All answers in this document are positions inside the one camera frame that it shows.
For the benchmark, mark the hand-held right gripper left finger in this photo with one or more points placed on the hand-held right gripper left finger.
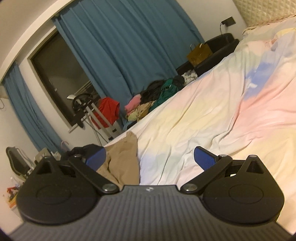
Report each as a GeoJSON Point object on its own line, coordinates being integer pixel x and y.
{"type": "Point", "coordinates": [97, 158]}

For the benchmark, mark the narrow blue curtain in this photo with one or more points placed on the narrow blue curtain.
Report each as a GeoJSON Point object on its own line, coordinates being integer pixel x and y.
{"type": "Point", "coordinates": [25, 104]}

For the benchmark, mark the bed with pastel sheet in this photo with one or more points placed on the bed with pastel sheet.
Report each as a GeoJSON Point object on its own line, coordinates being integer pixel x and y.
{"type": "Point", "coordinates": [219, 111]}

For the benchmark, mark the dark wall socket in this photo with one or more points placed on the dark wall socket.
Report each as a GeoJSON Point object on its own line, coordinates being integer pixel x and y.
{"type": "Point", "coordinates": [229, 21]}

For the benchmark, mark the quilted beige headboard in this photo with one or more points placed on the quilted beige headboard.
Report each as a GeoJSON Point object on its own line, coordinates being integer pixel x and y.
{"type": "Point", "coordinates": [261, 10]}

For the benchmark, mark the brown paper bag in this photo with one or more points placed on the brown paper bag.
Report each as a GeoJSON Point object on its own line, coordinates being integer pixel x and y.
{"type": "Point", "coordinates": [200, 54]}

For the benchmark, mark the wide blue curtain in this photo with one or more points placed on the wide blue curtain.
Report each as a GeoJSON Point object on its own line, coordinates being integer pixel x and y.
{"type": "Point", "coordinates": [129, 46]}

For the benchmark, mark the white patterned garment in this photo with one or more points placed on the white patterned garment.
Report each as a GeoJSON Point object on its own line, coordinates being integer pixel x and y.
{"type": "Point", "coordinates": [189, 76]}

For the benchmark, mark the black sofa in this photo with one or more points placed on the black sofa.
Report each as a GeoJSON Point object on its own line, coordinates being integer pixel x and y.
{"type": "Point", "coordinates": [219, 49]}

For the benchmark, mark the pink garment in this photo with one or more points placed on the pink garment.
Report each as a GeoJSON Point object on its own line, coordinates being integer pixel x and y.
{"type": "Point", "coordinates": [133, 104]}

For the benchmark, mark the red garment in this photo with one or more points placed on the red garment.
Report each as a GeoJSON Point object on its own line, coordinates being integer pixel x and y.
{"type": "Point", "coordinates": [107, 111]}

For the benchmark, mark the yellowish garment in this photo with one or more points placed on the yellowish garment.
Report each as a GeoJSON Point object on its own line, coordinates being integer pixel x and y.
{"type": "Point", "coordinates": [141, 111]}

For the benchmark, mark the black garment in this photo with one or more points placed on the black garment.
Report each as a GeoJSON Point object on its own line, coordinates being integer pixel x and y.
{"type": "Point", "coordinates": [152, 91]}

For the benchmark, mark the dark window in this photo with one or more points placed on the dark window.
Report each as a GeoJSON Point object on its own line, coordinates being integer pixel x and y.
{"type": "Point", "coordinates": [62, 78]}

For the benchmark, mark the wavy black-framed mirror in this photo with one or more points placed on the wavy black-framed mirror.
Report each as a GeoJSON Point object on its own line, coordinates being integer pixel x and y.
{"type": "Point", "coordinates": [17, 162]}

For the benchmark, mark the green garment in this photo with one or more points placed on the green garment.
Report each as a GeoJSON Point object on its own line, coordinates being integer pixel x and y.
{"type": "Point", "coordinates": [167, 92]}

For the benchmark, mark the white garment steamer stand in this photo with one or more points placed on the white garment steamer stand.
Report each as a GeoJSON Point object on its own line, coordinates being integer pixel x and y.
{"type": "Point", "coordinates": [97, 115]}

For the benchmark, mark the tan printed shirt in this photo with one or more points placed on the tan printed shirt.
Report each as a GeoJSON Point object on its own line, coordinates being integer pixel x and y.
{"type": "Point", "coordinates": [124, 160]}

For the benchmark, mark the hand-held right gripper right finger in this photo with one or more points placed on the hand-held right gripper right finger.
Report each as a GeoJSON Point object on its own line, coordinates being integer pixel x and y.
{"type": "Point", "coordinates": [204, 158]}

